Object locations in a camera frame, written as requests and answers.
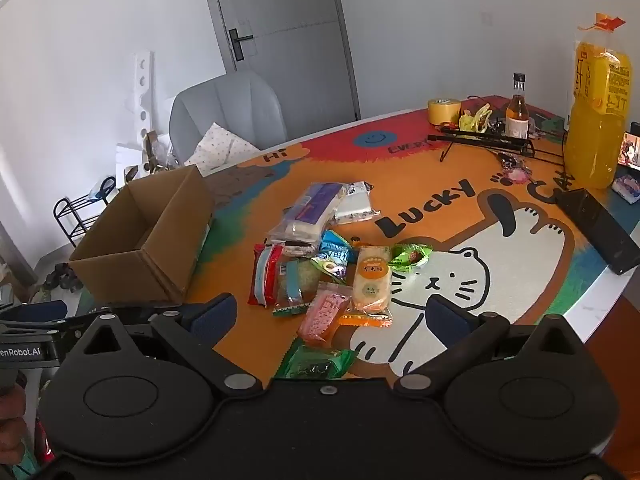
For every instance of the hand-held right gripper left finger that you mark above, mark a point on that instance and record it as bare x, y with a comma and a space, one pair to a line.
215, 316

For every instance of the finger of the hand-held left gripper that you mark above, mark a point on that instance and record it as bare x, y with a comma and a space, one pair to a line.
35, 309

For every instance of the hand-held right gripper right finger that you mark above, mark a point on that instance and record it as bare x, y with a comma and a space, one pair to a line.
444, 317

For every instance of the red and blue snack packet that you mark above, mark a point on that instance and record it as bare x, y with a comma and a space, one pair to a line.
265, 275

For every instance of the bright green candy packet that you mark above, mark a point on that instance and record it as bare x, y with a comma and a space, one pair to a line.
410, 257

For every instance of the yellow cake packet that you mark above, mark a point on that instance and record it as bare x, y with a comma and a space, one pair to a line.
372, 280

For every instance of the teal band rice cracker packet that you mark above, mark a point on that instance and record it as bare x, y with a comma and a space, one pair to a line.
296, 285

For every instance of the clear brown packet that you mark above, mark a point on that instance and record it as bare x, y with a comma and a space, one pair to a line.
322, 317

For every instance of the person's left hand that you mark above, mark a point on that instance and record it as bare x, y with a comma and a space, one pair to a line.
10, 415

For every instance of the dark slipper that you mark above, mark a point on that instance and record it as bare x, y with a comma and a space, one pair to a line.
52, 277
72, 280

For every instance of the colourful cartoon table mat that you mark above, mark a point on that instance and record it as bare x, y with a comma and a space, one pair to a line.
500, 290

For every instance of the clear dark cookie packet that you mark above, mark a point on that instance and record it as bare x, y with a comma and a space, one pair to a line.
292, 242

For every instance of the black shoe rack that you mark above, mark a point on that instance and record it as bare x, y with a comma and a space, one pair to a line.
80, 210

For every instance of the green dark window snack packet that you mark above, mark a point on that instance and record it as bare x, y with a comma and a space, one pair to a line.
315, 364

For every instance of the green and white candy packet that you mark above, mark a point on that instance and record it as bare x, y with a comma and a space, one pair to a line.
327, 265

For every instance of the blue item on rack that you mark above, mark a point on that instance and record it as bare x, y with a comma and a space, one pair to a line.
96, 191

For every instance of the purple and white snack packet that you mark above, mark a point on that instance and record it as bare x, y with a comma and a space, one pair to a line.
316, 210

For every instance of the patterned cushion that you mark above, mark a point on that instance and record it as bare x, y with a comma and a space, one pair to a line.
220, 147

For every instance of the black rectangular box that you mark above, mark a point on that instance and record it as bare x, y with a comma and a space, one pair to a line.
600, 230

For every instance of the yellow-green wrapper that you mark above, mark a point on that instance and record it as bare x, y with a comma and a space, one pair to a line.
474, 119

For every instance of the yellow tape roll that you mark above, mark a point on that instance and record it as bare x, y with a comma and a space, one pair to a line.
444, 110

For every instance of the grey chair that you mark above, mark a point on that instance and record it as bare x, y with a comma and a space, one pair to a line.
225, 105

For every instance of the small glass bottle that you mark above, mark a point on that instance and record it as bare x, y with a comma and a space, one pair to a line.
517, 115

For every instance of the small purple packet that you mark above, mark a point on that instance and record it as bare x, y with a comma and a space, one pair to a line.
627, 188

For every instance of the white holed foam board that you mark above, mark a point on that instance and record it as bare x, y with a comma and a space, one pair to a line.
141, 90

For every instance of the large orange juice bottle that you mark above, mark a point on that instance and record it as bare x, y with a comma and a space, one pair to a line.
595, 125

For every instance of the phone with lit screen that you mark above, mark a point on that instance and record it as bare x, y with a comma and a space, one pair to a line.
631, 147

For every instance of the grey door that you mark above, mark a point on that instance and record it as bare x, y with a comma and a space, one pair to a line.
290, 35

